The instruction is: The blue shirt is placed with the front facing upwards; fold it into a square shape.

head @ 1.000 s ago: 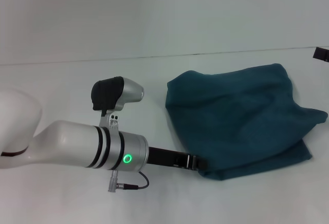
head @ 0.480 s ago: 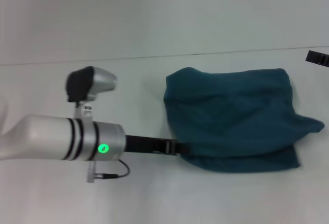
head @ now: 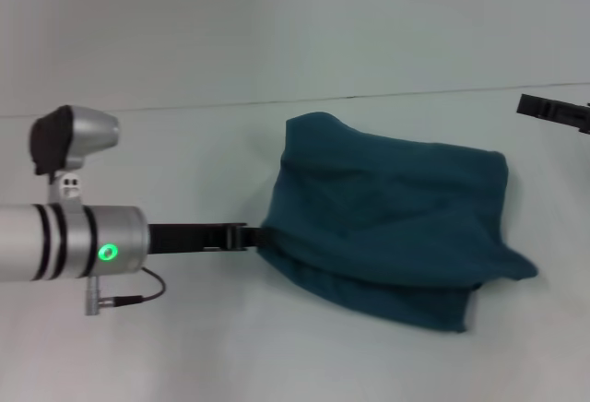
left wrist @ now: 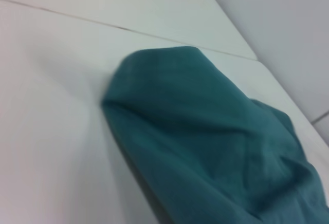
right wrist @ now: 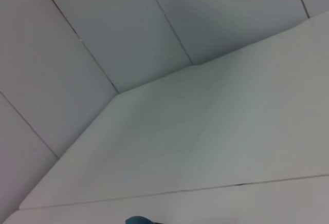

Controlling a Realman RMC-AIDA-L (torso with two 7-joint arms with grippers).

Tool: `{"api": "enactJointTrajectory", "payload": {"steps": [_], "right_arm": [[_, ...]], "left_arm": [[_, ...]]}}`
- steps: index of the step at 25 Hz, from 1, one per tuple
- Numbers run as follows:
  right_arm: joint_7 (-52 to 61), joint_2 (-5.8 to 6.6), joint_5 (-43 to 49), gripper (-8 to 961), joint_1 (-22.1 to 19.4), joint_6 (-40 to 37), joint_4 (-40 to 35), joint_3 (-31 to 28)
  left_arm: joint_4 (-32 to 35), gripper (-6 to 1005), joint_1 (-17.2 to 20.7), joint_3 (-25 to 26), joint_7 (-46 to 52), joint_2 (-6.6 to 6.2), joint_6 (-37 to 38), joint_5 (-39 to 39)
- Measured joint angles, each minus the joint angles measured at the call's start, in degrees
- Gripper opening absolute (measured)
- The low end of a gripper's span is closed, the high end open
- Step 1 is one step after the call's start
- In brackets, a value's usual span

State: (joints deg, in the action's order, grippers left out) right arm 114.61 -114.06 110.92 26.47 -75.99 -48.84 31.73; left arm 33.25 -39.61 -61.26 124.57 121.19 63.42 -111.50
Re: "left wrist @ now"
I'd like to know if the teal t-shirt with FREE print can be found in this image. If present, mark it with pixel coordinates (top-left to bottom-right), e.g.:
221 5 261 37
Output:
101 46 329 224

